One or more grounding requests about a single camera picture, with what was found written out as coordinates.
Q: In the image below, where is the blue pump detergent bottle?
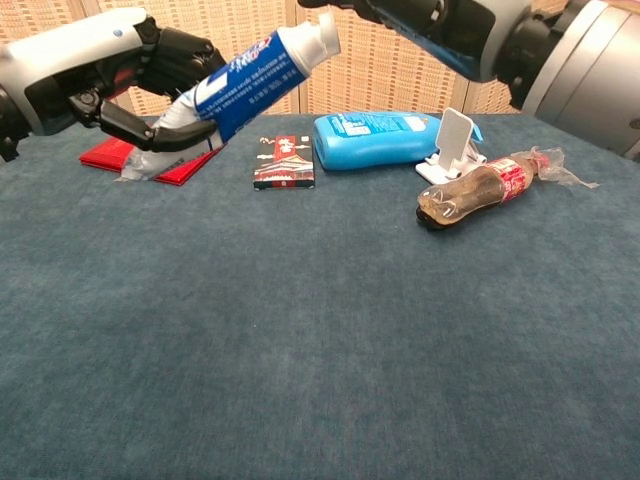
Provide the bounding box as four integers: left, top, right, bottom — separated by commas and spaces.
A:
312, 110, 484, 172

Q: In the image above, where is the woven bamboo folding screen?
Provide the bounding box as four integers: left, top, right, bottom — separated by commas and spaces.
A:
0, 0, 571, 117

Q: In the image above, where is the clear crumpled plastic wrap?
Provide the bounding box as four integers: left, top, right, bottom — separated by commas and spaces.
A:
529, 145, 601, 190

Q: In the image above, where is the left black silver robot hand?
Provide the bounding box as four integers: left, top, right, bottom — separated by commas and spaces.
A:
0, 7, 229, 154

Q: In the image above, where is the blue white toothpaste tube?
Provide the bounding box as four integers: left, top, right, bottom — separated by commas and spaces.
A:
113, 10, 343, 184

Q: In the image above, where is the dark palace print card box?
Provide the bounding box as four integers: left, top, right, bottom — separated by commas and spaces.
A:
252, 133, 317, 191

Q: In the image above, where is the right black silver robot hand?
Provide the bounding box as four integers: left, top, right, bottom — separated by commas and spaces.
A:
297, 0, 531, 84

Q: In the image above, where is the red certificate booklet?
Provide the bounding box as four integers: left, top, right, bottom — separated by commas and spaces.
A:
78, 137, 224, 187

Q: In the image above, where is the blue-grey carpeted table surface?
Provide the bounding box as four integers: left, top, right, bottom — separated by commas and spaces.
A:
0, 112, 640, 480

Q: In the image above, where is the white folding phone stand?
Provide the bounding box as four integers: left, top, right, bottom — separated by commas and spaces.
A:
414, 106, 489, 184

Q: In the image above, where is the empty cola bottle red label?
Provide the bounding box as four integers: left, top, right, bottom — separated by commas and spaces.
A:
415, 155, 544, 234

